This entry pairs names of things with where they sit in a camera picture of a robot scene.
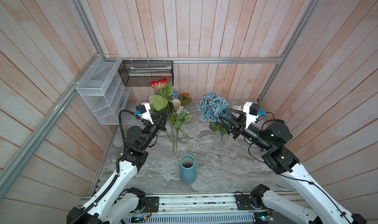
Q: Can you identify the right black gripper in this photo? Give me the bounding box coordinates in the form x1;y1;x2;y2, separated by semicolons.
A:
220;109;270;153

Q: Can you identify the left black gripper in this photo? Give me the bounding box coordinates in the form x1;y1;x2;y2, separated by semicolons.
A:
140;107;168;149

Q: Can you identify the teal blue rose bouquet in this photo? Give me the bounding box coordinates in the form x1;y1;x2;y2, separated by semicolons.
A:
197;92;229;135

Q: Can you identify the pink white hydrangea bouquet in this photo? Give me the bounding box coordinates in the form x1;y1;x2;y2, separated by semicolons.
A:
232;105;243;111

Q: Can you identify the red sunflower stem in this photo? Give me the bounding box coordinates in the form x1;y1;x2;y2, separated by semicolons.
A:
149;76;181;143

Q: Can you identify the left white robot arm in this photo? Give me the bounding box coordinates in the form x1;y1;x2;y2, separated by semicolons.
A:
67;103;168;224

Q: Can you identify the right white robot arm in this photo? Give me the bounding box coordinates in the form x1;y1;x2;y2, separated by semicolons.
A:
219;102;367;224

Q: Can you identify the teal ceramic vase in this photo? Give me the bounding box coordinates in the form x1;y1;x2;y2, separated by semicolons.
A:
179;155;197;185

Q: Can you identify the blue hydrangea mixed bouquet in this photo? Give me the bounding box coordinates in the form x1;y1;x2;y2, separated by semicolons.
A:
149;89;179;107

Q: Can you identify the green leafy flower bunch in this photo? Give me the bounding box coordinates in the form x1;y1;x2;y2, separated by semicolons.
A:
169;106;192;151

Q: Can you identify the orange flower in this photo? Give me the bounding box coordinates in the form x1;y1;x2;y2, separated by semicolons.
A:
179;93;192;106

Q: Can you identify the black mesh basket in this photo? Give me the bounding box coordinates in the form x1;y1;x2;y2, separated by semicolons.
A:
118;60;174;87

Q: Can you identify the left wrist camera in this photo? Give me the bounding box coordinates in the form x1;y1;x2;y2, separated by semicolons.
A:
135;103;154;125

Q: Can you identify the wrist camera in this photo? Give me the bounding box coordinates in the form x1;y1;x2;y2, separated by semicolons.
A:
135;103;154;125
243;102;265;128

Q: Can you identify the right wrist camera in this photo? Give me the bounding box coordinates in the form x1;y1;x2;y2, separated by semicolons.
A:
243;102;265;128

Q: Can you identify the white wire mesh shelf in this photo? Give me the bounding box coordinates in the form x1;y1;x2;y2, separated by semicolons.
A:
76;54;131;125

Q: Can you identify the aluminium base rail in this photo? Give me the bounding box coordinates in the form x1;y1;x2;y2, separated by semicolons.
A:
118;190;274;224

